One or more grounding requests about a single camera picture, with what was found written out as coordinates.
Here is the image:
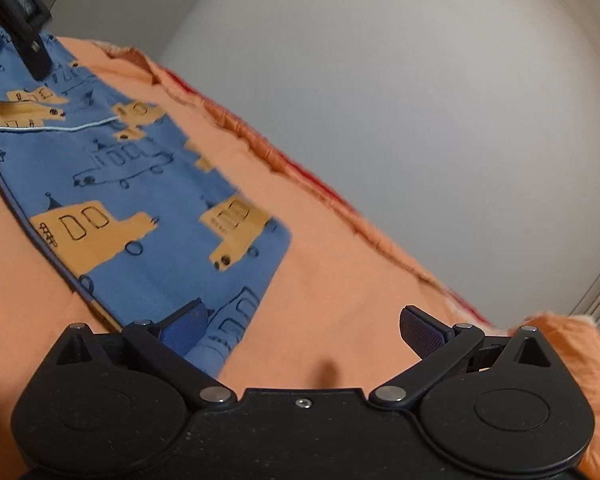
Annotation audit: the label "orange pillow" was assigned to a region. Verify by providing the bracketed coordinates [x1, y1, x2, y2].
[509, 312, 600, 480]

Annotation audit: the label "blue car print pants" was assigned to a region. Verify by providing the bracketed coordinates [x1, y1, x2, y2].
[0, 35, 294, 377]

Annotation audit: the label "white door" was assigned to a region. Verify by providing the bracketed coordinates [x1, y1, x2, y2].
[40, 0, 231, 63]

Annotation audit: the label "orange bed sheet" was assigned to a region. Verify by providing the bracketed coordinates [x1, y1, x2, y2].
[0, 35, 600, 480]

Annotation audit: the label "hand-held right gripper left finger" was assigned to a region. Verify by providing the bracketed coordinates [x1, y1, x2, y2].
[44, 298, 238, 410]

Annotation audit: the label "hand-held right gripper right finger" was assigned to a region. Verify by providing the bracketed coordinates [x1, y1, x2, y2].
[369, 304, 564, 410]

